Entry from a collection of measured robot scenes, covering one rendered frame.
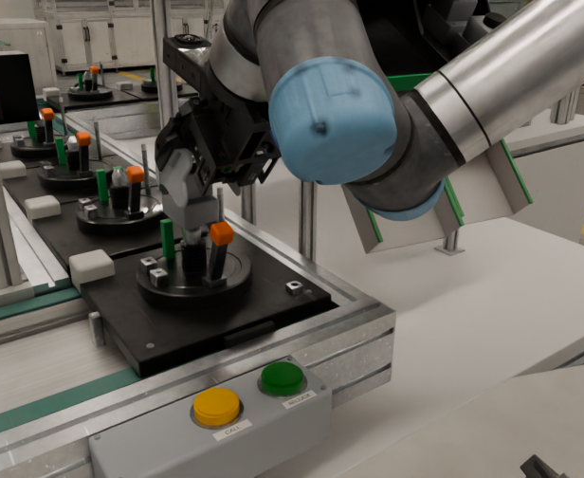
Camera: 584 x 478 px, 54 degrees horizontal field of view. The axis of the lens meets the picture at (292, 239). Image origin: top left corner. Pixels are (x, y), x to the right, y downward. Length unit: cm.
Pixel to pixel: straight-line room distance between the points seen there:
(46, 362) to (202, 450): 27
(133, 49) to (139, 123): 805
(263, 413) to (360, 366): 19
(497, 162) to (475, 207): 9
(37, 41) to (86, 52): 172
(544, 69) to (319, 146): 20
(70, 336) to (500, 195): 64
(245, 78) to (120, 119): 143
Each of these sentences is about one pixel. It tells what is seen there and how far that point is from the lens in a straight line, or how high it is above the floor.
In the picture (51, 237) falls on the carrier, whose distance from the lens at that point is 91.
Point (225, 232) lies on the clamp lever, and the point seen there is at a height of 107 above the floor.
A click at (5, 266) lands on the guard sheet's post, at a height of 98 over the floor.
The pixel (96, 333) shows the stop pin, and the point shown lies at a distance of 70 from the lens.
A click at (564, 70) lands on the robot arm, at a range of 48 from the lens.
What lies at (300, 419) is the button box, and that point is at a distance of 56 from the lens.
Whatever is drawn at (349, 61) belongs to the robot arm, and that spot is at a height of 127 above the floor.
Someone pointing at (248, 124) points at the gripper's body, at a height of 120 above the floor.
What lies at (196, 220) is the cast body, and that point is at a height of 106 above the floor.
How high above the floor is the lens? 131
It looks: 24 degrees down
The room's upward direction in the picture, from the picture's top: straight up
